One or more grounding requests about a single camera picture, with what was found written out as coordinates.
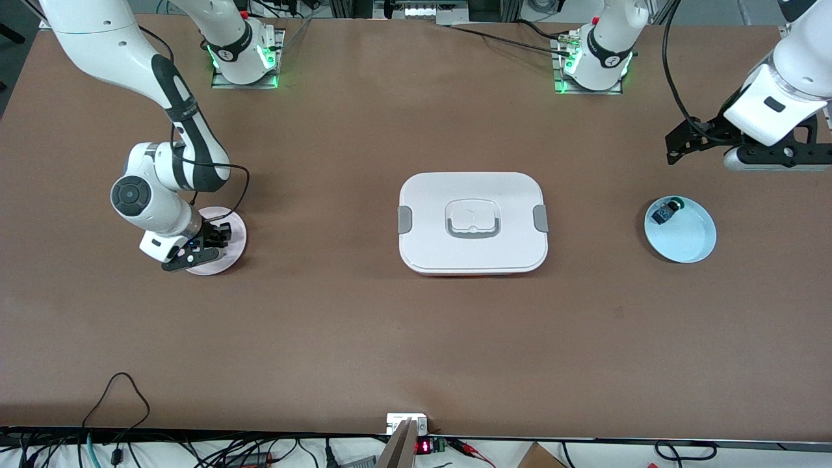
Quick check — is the pink round plate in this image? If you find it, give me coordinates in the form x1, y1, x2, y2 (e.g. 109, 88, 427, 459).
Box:
185, 207, 248, 276

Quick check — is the black coiled cable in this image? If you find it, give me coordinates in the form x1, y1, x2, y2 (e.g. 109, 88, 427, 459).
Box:
653, 441, 719, 462

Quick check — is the black cable bundle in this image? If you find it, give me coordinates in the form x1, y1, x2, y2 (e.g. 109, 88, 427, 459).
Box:
0, 426, 391, 468

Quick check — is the long black cable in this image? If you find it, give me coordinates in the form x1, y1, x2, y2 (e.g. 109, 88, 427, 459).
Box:
448, 25, 573, 53

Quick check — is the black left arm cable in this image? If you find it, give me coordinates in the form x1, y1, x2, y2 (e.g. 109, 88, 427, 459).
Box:
662, 0, 738, 144

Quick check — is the light blue round plate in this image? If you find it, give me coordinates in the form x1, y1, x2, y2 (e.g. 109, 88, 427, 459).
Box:
643, 195, 717, 264

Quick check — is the black looped cable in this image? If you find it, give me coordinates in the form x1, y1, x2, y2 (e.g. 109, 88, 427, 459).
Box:
81, 372, 151, 449

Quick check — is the white lidded storage box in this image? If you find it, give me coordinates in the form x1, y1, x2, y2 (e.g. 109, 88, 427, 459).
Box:
398, 172, 549, 276

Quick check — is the small blue black object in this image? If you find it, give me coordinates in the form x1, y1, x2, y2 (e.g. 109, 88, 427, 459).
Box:
652, 198, 686, 225

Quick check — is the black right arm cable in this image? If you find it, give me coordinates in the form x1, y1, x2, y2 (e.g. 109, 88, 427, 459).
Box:
133, 25, 251, 225

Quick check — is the aluminum camera mount post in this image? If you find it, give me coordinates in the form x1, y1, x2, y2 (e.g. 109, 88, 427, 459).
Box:
377, 413, 430, 468

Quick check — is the brown cardboard piece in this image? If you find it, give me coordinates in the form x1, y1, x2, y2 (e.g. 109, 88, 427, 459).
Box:
517, 442, 567, 468

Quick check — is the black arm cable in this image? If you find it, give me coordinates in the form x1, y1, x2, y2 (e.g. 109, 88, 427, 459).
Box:
133, 25, 251, 225
662, 0, 738, 144

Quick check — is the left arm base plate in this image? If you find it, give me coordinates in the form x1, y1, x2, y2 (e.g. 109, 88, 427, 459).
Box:
551, 32, 625, 95

